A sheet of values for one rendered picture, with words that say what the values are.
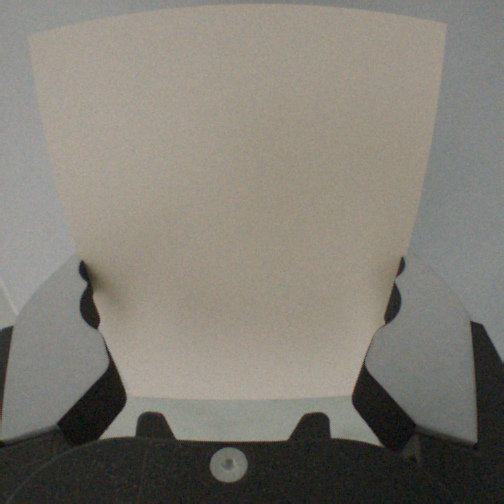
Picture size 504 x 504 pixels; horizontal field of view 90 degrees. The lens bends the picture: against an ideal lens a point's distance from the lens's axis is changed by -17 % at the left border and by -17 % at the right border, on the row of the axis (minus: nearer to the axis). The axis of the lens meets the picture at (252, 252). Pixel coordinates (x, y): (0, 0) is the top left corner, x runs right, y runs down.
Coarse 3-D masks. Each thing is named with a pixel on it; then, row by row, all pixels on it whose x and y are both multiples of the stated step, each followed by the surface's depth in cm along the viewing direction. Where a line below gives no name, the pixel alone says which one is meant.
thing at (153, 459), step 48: (144, 432) 5; (48, 480) 4; (96, 480) 4; (144, 480) 4; (192, 480) 4; (240, 480) 4; (288, 480) 4; (336, 480) 4; (384, 480) 4; (432, 480) 4
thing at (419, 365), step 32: (416, 256) 10; (416, 288) 9; (448, 288) 9; (384, 320) 10; (416, 320) 7; (448, 320) 7; (384, 352) 7; (416, 352) 6; (448, 352) 6; (384, 384) 6; (416, 384) 6; (448, 384) 6; (384, 416) 6; (416, 416) 5; (448, 416) 5
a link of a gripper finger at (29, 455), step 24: (0, 336) 7; (0, 360) 6; (0, 384) 6; (0, 408) 5; (0, 432) 5; (0, 456) 4; (24, 456) 4; (48, 456) 4; (0, 480) 4; (24, 480) 4
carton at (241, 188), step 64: (64, 64) 7; (128, 64) 7; (192, 64) 7; (256, 64) 7; (320, 64) 7; (384, 64) 7; (64, 128) 8; (128, 128) 8; (192, 128) 8; (256, 128) 8; (320, 128) 8; (384, 128) 8; (64, 192) 9; (128, 192) 9; (192, 192) 9; (256, 192) 9; (320, 192) 9; (384, 192) 9; (128, 256) 10; (192, 256) 10; (256, 256) 10; (320, 256) 10; (384, 256) 10; (128, 320) 12; (192, 320) 12; (256, 320) 12; (320, 320) 12; (128, 384) 14; (192, 384) 14; (256, 384) 14; (320, 384) 14
